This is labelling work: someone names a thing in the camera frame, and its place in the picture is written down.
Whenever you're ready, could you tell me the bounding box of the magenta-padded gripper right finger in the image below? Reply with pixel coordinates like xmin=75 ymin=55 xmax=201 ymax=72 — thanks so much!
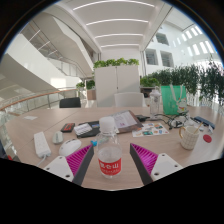
xmin=129 ymin=142 xmax=184 ymax=186

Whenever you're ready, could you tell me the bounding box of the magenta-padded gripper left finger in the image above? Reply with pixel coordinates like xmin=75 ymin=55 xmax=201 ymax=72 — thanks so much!
xmin=43 ymin=143 xmax=95 ymax=187

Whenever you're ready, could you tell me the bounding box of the clear red-labelled water bottle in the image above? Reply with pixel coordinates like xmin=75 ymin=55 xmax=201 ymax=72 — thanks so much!
xmin=97 ymin=116 xmax=123 ymax=179

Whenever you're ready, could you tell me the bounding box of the white computer mouse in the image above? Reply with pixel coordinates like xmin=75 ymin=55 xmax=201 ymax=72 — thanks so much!
xmin=58 ymin=138 xmax=83 ymax=158

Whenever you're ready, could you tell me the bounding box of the white power strip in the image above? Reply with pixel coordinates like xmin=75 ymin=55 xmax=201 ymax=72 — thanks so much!
xmin=33 ymin=131 xmax=53 ymax=159

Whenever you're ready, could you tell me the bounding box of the colourful sticker sheet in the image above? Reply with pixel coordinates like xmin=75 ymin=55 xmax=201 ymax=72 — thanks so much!
xmin=131 ymin=121 xmax=171 ymax=139

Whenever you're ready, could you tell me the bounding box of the white patterned mug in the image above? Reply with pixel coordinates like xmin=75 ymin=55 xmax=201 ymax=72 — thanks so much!
xmin=178 ymin=125 xmax=201 ymax=151

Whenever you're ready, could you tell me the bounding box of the black and red calculator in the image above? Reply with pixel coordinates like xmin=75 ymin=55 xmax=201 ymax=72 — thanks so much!
xmin=60 ymin=122 xmax=77 ymax=133

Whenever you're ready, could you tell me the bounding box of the white blister pack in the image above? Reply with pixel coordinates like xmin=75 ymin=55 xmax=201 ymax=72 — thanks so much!
xmin=73 ymin=122 xmax=94 ymax=136

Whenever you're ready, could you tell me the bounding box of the open book with white pages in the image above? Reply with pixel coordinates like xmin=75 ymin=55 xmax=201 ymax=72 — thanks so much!
xmin=111 ymin=110 xmax=144 ymax=134

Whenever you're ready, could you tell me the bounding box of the dark blue flat case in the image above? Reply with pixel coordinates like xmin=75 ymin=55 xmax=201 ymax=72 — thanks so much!
xmin=193 ymin=115 xmax=216 ymax=131

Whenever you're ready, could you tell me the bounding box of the clear tall drink bottle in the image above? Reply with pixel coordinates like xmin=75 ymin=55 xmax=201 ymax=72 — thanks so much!
xmin=148 ymin=87 xmax=162 ymax=119

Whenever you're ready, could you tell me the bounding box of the black chair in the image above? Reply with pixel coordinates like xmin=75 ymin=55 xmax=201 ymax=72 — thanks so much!
xmin=59 ymin=96 xmax=82 ymax=109

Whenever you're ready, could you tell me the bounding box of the green tote bag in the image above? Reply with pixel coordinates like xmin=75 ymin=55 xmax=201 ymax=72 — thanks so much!
xmin=160 ymin=84 xmax=189 ymax=117

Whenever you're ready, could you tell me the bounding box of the white chair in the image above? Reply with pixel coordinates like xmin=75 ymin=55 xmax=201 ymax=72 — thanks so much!
xmin=113 ymin=91 xmax=147 ymax=108

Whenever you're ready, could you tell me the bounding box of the potted green plant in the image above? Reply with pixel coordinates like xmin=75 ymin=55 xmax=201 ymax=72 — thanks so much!
xmin=75 ymin=79 xmax=96 ymax=100

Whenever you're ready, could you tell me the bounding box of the green hedge planter row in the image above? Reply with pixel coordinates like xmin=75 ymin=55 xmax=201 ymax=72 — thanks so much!
xmin=139 ymin=57 xmax=224 ymax=108

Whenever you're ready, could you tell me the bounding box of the white cabinet with plants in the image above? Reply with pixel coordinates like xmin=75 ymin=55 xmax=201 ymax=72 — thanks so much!
xmin=93 ymin=57 xmax=141 ymax=108

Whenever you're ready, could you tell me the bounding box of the black tangled cable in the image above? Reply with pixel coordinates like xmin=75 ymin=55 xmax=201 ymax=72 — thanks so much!
xmin=153 ymin=113 xmax=194 ymax=131

